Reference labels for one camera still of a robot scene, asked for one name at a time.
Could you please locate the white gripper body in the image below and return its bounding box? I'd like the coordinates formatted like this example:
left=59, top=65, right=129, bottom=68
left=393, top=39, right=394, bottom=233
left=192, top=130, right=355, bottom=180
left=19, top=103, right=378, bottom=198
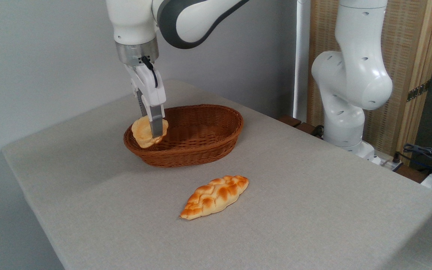
left=123, top=64, right=167, bottom=108

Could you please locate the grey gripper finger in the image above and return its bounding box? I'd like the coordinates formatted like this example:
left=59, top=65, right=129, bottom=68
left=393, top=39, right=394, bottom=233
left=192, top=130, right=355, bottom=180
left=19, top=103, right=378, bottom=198
left=148, top=104, right=165, bottom=138
left=136, top=88, right=150, bottom=118

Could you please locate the round pale bread bun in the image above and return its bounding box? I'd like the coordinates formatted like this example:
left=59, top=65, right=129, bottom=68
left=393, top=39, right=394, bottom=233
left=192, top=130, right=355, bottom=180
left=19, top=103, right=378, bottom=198
left=131, top=115, right=169, bottom=149

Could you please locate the brown wicker oval basket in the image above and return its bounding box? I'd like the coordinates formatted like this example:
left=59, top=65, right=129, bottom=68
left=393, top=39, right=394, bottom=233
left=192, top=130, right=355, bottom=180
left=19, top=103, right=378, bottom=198
left=123, top=104, right=244, bottom=168

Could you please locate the braided golden bread loaf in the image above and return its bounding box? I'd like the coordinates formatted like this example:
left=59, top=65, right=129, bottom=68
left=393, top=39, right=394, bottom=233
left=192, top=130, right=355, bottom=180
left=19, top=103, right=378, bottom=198
left=180, top=175, right=249, bottom=220

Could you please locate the dark wooden block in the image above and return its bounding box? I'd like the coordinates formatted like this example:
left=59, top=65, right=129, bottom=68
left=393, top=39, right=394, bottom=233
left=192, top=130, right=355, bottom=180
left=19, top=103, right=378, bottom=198
left=277, top=115, right=302, bottom=128
left=295, top=123, right=324, bottom=138

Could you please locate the white vertical pole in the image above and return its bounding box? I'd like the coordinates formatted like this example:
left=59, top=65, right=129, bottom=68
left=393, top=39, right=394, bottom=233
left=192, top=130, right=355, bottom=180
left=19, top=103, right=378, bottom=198
left=293, top=0, right=311, bottom=122

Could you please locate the wood and rattan folding screen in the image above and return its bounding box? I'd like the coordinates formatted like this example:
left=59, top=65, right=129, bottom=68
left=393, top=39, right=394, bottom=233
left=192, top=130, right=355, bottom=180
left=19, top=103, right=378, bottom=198
left=307, top=0, right=432, bottom=165

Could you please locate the brass screen hinge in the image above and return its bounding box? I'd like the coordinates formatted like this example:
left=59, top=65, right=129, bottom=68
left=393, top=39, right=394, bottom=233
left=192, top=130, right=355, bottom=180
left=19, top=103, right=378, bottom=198
left=406, top=80, right=431, bottom=102

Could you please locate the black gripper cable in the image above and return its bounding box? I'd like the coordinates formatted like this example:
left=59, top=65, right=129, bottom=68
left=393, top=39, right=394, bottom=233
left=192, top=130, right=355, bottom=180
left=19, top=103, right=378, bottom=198
left=141, top=56, right=159, bottom=89

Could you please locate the bundle of dark cables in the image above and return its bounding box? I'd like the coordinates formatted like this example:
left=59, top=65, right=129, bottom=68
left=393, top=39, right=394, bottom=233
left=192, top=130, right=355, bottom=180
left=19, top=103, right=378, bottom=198
left=403, top=143, right=432, bottom=177

